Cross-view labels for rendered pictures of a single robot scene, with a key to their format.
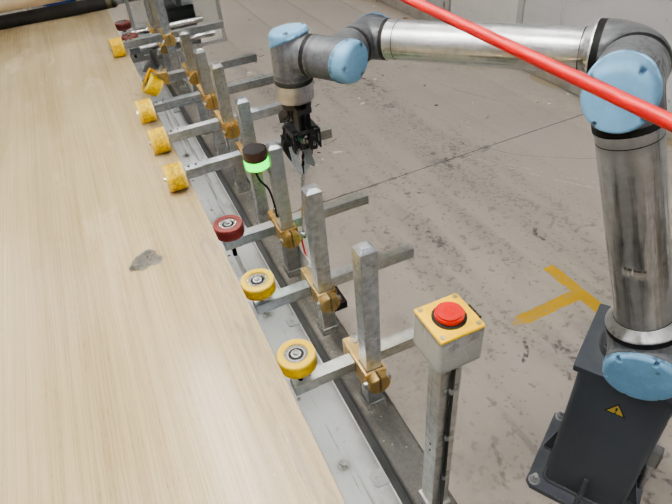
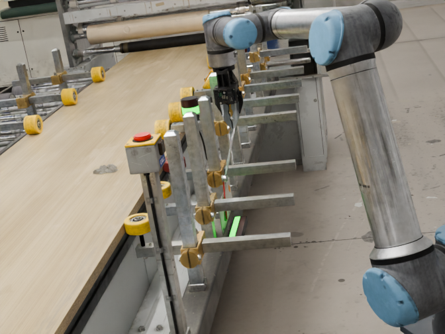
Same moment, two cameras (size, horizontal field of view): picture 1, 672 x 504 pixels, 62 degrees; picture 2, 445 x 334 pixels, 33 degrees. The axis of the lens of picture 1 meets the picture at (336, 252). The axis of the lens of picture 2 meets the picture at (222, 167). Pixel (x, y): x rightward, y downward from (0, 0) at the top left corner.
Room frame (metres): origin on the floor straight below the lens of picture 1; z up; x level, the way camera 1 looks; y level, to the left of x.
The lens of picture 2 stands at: (-0.77, -1.13, 1.67)
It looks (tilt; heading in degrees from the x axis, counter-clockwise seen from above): 19 degrees down; 32
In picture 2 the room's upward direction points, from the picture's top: 9 degrees counter-clockwise
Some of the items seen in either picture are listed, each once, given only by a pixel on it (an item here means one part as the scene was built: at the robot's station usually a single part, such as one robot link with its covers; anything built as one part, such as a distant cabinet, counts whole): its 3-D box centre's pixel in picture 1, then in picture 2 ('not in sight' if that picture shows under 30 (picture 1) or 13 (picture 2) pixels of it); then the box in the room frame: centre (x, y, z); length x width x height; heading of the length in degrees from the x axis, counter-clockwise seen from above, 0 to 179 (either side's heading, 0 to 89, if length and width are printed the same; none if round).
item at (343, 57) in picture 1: (336, 57); (238, 32); (1.20, -0.04, 1.33); 0.12 x 0.12 x 0.09; 55
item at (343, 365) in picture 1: (383, 349); (212, 246); (0.81, -0.08, 0.81); 0.43 x 0.03 x 0.04; 111
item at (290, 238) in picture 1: (283, 228); (216, 173); (1.24, 0.14, 0.85); 0.13 x 0.06 x 0.05; 21
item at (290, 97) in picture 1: (296, 90); (223, 59); (1.26, 0.06, 1.23); 0.10 x 0.09 x 0.05; 111
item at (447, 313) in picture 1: (449, 315); (142, 138); (0.51, -0.14, 1.22); 0.04 x 0.04 x 0.02
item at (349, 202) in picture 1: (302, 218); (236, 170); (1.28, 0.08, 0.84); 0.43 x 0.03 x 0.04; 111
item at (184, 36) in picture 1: (198, 91); (246, 93); (2.16, 0.49, 0.88); 0.03 x 0.03 x 0.48; 21
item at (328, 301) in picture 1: (320, 288); (206, 208); (1.01, 0.05, 0.82); 0.13 x 0.06 x 0.05; 21
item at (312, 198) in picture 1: (321, 271); (201, 189); (0.99, 0.04, 0.90); 0.03 x 0.03 x 0.48; 21
